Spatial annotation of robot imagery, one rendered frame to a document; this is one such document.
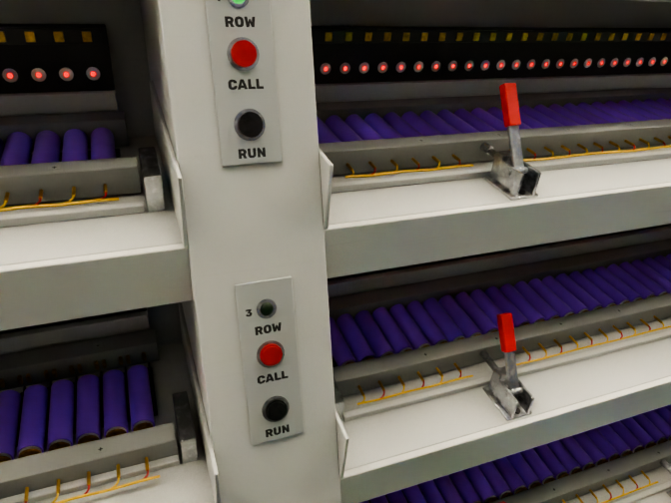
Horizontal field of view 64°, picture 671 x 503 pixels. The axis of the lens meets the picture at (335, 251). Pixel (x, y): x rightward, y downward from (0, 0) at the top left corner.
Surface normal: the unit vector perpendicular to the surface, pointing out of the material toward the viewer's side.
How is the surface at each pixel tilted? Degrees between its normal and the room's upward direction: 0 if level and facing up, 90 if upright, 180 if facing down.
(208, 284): 90
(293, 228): 90
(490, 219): 112
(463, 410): 22
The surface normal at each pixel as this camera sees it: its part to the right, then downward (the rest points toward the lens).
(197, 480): 0.08, -0.83
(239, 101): 0.36, 0.19
